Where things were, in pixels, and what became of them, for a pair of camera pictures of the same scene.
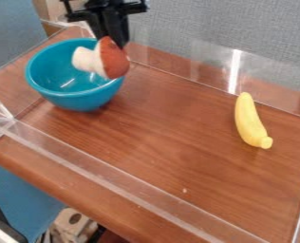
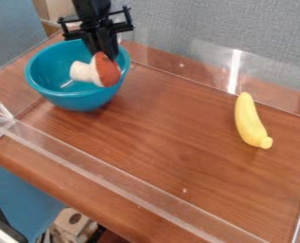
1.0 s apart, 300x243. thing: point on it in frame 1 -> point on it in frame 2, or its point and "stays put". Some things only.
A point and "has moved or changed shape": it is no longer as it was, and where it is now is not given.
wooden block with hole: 72,228 stays put
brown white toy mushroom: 106,58 has moved or changed shape
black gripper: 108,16 -> 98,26
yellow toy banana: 251,124 stays put
